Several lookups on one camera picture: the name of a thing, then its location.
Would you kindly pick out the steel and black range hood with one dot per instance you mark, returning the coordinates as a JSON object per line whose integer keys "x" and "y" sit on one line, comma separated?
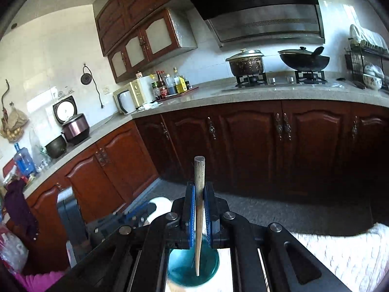
{"x": 258, "y": 12}

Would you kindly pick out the hanging bag of garlic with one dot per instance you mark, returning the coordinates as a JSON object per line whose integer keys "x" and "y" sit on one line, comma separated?
{"x": 15, "y": 121}

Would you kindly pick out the grey stone countertop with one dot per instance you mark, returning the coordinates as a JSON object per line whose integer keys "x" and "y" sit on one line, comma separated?
{"x": 212, "y": 97}

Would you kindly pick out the white cloth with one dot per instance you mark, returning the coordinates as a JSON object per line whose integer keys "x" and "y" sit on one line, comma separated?
{"x": 150, "y": 105}

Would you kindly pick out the floral white cup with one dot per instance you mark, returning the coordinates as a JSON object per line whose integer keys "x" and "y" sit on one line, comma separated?
{"x": 182, "y": 267}

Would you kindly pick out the black ladle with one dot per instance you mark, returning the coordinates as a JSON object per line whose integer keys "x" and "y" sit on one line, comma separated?
{"x": 319, "y": 50}

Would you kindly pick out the white wall socket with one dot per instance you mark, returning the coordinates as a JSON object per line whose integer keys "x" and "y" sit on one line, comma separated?
{"x": 106, "y": 90}

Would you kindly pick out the pink pleated item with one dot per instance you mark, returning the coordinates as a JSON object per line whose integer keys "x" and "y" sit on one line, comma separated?
{"x": 39, "y": 283}

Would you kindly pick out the black wok with lid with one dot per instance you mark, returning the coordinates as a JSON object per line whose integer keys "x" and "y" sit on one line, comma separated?
{"x": 304, "y": 62}

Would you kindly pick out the glass-door wooden wall cabinet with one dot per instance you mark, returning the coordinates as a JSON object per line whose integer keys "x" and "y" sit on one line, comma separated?
{"x": 158, "y": 30}

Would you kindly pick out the purple cloth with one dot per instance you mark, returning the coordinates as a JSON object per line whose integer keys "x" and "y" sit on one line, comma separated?
{"x": 18, "y": 206}

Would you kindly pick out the beige microwave oven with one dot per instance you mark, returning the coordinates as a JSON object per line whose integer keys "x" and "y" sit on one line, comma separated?
{"x": 132, "y": 94}

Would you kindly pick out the floral ceramic bowl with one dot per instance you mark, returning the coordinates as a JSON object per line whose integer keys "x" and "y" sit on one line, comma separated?
{"x": 372, "y": 82}

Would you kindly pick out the yellow oil bottle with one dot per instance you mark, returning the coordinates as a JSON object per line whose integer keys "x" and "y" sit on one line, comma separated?
{"x": 180, "y": 86}

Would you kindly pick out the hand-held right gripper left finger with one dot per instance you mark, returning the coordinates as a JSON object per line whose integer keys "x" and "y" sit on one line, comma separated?
{"x": 190, "y": 216}

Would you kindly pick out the black cooking pot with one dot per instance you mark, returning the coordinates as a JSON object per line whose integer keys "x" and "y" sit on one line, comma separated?
{"x": 56, "y": 147}

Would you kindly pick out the gas stove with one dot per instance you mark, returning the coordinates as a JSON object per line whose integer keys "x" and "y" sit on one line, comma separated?
{"x": 273, "y": 82}

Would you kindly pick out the wooden chopstick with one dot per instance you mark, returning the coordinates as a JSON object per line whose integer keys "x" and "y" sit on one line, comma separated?
{"x": 199, "y": 188}

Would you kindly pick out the blue water bottle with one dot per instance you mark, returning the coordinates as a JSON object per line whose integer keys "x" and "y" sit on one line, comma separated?
{"x": 24, "y": 161}

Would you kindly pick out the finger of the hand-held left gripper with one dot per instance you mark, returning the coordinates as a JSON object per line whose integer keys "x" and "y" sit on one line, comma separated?
{"x": 142, "y": 213}

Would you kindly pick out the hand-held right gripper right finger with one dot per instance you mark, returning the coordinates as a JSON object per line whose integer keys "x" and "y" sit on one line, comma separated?
{"x": 208, "y": 216}

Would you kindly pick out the white quilted tablecloth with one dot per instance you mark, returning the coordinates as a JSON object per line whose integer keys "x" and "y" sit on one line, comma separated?
{"x": 334, "y": 258}

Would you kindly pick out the clear bottle dark liquid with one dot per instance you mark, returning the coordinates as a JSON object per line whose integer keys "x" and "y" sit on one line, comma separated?
{"x": 170, "y": 88}

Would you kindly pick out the dark wooden upper cabinet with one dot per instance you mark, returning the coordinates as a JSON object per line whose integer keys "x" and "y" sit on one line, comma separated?
{"x": 121, "y": 9}

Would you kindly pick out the maroon rice cooker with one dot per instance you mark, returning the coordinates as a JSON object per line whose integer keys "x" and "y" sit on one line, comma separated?
{"x": 76, "y": 127}

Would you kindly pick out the dark wooden lower cabinets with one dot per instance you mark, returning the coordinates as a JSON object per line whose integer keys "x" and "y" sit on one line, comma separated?
{"x": 243, "y": 146}

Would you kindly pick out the steel pot with lid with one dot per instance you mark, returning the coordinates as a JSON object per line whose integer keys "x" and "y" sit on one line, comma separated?
{"x": 245, "y": 65}

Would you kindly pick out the red tray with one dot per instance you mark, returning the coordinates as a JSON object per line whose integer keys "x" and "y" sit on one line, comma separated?
{"x": 182, "y": 94}

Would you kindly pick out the translucent plastic bag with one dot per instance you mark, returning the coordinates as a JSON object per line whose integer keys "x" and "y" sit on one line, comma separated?
{"x": 13, "y": 252}

